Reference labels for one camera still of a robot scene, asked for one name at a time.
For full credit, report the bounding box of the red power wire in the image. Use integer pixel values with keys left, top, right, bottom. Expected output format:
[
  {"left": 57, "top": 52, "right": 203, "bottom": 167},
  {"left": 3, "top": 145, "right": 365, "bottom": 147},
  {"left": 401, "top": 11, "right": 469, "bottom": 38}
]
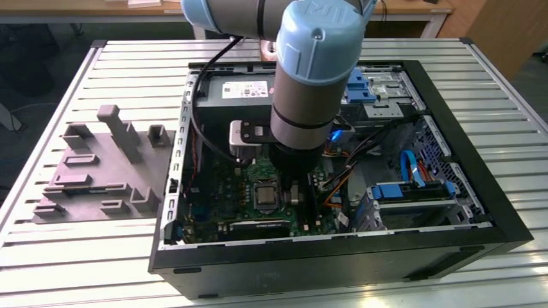
[{"left": 417, "top": 159, "right": 441, "bottom": 185}]

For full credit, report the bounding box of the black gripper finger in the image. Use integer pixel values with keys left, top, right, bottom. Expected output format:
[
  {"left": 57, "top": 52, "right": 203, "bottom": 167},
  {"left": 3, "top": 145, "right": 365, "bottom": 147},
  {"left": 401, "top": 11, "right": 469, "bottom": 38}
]
[{"left": 280, "top": 178, "right": 304, "bottom": 207}]

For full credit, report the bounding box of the orange wire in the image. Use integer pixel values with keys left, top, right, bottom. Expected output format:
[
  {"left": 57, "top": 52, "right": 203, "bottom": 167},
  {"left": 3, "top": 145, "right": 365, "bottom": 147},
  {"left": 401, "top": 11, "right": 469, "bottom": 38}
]
[{"left": 321, "top": 179, "right": 351, "bottom": 212}]

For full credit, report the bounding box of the green motherboard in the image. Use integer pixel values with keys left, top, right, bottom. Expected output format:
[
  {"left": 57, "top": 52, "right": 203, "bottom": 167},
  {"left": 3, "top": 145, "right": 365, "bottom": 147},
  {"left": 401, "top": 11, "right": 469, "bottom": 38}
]
[{"left": 179, "top": 150, "right": 344, "bottom": 244}]

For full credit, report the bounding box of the blue plastic drive latch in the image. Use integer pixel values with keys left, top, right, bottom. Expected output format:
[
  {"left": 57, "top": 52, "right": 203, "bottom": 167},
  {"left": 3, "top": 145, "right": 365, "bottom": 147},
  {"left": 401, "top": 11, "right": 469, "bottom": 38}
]
[{"left": 345, "top": 69, "right": 377, "bottom": 105}]

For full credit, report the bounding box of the black camera cable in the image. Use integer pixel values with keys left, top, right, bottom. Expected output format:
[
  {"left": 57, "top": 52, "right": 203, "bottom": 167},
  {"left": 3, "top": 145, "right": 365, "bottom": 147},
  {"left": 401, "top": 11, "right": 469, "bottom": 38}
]
[{"left": 189, "top": 35, "right": 252, "bottom": 167}]

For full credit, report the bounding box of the grey plastic parts rack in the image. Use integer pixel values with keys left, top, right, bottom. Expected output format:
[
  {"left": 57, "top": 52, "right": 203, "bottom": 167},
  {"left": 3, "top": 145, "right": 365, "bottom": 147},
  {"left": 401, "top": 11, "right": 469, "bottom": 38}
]
[{"left": 32, "top": 104, "right": 179, "bottom": 225}]

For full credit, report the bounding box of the grey metal disk bay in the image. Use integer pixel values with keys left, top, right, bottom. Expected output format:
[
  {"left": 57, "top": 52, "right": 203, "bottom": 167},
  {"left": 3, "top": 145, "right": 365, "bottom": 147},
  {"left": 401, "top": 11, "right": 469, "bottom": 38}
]
[{"left": 349, "top": 191, "right": 492, "bottom": 232}]

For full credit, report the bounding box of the black cable bundle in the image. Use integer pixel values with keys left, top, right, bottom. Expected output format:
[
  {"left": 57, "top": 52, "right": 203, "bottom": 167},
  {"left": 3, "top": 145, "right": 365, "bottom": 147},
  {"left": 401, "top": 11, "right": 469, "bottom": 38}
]
[{"left": 319, "top": 114, "right": 423, "bottom": 193}]

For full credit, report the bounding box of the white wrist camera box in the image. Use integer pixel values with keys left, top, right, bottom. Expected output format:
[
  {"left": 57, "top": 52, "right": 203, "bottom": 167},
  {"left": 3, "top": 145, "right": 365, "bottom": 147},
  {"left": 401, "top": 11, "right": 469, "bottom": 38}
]
[
  {"left": 329, "top": 114, "right": 356, "bottom": 145},
  {"left": 228, "top": 119, "right": 275, "bottom": 161}
]

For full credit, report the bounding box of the dark RAM stick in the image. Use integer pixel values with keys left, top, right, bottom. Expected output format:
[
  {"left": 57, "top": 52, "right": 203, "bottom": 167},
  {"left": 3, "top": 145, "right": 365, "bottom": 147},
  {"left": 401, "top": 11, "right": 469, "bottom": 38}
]
[{"left": 63, "top": 187, "right": 111, "bottom": 195}]

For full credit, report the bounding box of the hard disk in blue carrier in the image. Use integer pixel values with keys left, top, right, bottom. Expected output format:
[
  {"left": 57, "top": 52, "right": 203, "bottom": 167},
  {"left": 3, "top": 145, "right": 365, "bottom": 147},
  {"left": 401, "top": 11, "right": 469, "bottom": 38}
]
[{"left": 368, "top": 180, "right": 459, "bottom": 202}]

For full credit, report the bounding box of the black RAM slot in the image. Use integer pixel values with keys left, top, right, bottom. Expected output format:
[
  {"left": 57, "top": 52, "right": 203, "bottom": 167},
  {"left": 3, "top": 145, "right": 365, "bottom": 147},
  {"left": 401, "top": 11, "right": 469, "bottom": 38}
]
[
  {"left": 308, "top": 173, "right": 324, "bottom": 227},
  {"left": 297, "top": 179, "right": 313, "bottom": 231}
]

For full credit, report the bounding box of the wooden cabinet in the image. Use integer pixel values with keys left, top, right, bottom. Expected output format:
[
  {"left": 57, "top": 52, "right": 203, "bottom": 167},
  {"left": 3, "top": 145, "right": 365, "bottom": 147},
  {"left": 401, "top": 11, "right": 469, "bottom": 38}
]
[{"left": 439, "top": 0, "right": 548, "bottom": 78}]

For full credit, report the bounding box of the grey power supply unit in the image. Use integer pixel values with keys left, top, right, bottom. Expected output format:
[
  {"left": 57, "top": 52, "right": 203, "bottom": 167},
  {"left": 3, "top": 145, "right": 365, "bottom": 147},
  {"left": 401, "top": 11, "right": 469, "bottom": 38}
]
[{"left": 192, "top": 73, "right": 277, "bottom": 155}]

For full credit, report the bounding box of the black graphics card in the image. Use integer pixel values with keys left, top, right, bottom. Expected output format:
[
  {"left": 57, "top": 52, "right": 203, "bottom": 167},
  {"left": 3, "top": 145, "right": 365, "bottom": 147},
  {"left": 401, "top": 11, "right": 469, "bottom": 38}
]
[{"left": 227, "top": 218, "right": 292, "bottom": 241}]

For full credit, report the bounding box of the blue flat wire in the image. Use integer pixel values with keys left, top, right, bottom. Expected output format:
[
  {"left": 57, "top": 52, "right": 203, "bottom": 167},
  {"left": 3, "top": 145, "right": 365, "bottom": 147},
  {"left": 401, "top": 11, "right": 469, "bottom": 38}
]
[{"left": 399, "top": 150, "right": 428, "bottom": 189}]

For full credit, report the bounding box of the grey metal drive cage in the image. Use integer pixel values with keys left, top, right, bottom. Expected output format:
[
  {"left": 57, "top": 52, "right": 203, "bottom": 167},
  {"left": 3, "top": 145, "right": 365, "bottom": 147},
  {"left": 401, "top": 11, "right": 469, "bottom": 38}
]
[{"left": 339, "top": 68, "right": 429, "bottom": 139}]

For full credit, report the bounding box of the black open PC case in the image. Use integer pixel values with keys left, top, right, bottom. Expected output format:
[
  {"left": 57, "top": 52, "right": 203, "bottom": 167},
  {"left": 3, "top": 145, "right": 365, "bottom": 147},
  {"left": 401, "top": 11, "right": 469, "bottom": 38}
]
[{"left": 147, "top": 59, "right": 535, "bottom": 301}]

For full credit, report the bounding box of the thin red wire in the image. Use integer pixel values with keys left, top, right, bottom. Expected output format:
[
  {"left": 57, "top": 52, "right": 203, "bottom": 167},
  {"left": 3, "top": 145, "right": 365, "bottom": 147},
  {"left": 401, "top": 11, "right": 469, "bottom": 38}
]
[{"left": 181, "top": 126, "right": 203, "bottom": 196}]

